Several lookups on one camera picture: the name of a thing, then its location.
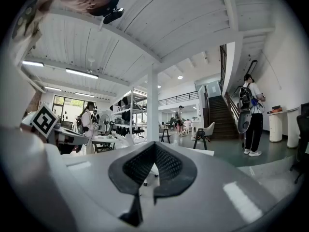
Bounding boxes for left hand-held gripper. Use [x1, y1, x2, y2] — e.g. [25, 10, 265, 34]
[21, 102, 89, 145]

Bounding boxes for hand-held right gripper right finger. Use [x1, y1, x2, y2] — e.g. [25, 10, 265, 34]
[140, 141, 282, 232]

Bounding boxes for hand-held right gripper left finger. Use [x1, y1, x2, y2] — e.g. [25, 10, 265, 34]
[57, 141, 156, 232]

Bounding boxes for white black-legged side table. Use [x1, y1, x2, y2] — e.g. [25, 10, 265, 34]
[91, 134, 122, 153]

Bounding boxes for white shell chair black legs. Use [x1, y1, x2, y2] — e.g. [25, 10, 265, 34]
[192, 121, 216, 151]

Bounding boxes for white metal shelving rack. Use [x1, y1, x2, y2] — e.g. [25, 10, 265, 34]
[110, 88, 148, 136]

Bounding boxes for dark wooden staircase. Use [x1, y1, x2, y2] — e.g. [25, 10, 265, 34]
[204, 92, 240, 140]

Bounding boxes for black trestle stand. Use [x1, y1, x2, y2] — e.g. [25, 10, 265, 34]
[160, 127, 172, 144]

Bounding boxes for white round-legged counter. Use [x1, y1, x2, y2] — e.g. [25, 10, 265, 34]
[267, 106, 301, 149]

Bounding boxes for white square pillar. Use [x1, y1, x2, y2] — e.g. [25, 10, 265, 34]
[146, 64, 160, 144]

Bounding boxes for black mezzanine railing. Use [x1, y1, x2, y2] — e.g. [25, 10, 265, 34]
[158, 90, 200, 107]

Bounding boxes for black office chair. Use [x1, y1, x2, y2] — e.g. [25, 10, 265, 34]
[291, 102, 309, 185]

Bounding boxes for person's khaki vest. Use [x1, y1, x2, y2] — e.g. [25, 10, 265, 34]
[11, 0, 44, 44]

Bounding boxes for standing pedestal fan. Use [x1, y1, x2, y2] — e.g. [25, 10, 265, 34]
[98, 114, 111, 137]

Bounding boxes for black head-mounted camera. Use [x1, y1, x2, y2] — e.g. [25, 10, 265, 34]
[87, 0, 125, 25]

